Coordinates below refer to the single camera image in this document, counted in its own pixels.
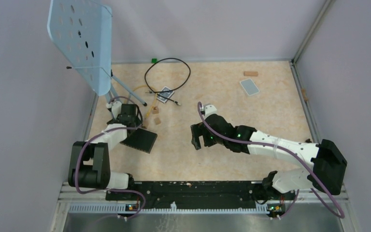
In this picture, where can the grey card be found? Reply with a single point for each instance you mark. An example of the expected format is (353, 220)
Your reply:
(249, 87)

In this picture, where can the blue playing card deck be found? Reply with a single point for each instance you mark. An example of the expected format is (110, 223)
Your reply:
(165, 94)

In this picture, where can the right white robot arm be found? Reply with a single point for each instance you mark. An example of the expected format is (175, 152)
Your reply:
(321, 165)

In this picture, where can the light blue music stand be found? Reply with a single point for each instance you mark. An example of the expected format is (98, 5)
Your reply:
(82, 31)

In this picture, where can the plain wooden cube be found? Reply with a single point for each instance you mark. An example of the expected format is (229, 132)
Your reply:
(157, 121)

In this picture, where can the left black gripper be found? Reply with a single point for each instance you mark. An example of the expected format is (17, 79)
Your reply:
(137, 122)

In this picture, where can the long wooden block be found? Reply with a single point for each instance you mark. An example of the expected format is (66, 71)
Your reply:
(250, 73)

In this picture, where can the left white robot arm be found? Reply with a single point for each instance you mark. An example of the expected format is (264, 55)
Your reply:
(89, 168)

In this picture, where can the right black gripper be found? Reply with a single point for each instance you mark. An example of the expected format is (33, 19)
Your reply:
(198, 129)

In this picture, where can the black network switch box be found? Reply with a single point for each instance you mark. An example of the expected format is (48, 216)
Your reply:
(140, 139)

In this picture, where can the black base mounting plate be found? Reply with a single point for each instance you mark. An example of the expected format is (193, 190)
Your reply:
(200, 194)

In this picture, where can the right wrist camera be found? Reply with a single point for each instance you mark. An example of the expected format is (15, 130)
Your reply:
(207, 110)

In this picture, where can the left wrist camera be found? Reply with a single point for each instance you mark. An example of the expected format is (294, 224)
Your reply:
(115, 105)

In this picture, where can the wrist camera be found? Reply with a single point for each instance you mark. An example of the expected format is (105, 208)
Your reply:
(207, 110)
(115, 105)

